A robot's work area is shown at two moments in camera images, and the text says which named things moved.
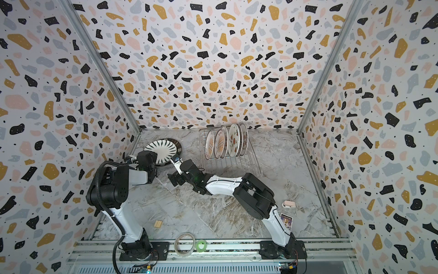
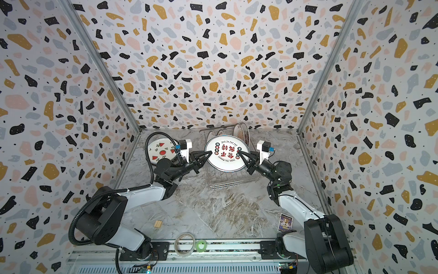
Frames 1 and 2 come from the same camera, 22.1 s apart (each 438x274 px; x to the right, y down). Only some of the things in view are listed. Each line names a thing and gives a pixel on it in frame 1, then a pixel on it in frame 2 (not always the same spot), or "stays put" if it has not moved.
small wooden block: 158,224 stays put
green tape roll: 201,241 stays put
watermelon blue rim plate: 240,140 -> 161,148
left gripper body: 151,157 -> 181,168
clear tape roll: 175,247 stays put
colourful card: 287,221 stays put
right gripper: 178,176 -> 258,162
